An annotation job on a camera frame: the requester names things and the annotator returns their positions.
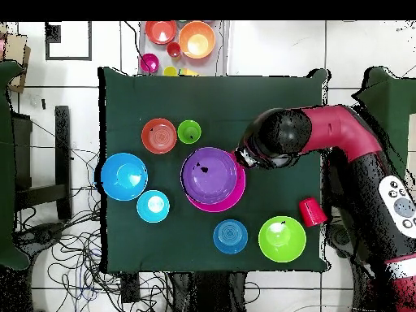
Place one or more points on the purple bowl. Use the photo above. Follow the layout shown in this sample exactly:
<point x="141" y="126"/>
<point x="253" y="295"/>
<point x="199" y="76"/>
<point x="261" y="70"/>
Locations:
<point x="211" y="177"/>

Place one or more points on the large pink bowl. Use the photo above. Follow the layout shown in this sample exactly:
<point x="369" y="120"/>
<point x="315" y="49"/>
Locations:
<point x="240" y="195"/>

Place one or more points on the green cup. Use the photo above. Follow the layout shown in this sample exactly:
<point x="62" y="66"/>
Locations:
<point x="189" y="131"/>

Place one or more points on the lime green bowl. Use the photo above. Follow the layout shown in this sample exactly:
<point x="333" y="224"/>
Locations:
<point x="282" y="239"/>

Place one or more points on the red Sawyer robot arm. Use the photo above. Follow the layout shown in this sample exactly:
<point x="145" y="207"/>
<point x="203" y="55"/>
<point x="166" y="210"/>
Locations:
<point x="341" y="133"/>

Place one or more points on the small cyan ribbed bowl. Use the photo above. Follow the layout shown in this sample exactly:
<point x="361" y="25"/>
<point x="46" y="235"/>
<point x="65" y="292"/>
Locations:
<point x="152" y="206"/>

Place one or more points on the blue straight-sided bowl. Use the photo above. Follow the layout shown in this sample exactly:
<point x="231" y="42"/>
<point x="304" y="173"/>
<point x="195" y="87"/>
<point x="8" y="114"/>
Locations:
<point x="230" y="236"/>

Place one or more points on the dark green table cloth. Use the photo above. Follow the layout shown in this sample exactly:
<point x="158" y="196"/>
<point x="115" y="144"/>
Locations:
<point x="6" y="162"/>
<point x="211" y="97"/>
<point x="393" y="97"/>

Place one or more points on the large blue bowl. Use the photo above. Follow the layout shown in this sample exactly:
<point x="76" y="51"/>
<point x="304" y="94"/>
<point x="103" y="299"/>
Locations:
<point x="124" y="177"/>

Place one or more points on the yellow cup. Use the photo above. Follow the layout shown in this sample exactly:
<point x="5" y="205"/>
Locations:
<point x="170" y="71"/>

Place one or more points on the grey tray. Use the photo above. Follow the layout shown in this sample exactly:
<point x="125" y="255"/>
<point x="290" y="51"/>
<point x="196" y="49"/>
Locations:
<point x="221" y="65"/>

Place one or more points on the red ribbed cup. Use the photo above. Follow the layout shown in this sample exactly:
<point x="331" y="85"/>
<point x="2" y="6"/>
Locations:
<point x="312" y="213"/>

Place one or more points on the magenta cup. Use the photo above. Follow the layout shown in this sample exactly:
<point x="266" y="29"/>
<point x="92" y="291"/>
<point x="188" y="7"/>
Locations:
<point x="149" y="63"/>

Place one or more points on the small red cup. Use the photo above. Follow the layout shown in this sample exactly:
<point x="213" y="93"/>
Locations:
<point x="174" y="49"/>

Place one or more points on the light orange bowl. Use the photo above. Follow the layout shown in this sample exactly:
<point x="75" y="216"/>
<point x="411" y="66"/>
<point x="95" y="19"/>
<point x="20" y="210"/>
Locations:
<point x="196" y="40"/>

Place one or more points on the red-orange bowl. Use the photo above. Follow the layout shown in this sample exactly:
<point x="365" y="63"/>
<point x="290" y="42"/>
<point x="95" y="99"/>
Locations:
<point x="161" y="32"/>

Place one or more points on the cardboard box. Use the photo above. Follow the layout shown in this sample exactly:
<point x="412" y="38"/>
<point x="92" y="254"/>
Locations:
<point x="16" y="52"/>

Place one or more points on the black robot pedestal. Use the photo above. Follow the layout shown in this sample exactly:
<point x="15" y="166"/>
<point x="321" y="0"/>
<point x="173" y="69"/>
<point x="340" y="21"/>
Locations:
<point x="211" y="292"/>

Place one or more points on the black bench frame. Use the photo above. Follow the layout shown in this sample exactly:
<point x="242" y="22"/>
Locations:
<point x="62" y="146"/>

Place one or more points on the black square frame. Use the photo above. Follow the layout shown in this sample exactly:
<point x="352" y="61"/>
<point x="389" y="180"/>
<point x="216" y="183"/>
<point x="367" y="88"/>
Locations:
<point x="69" y="58"/>

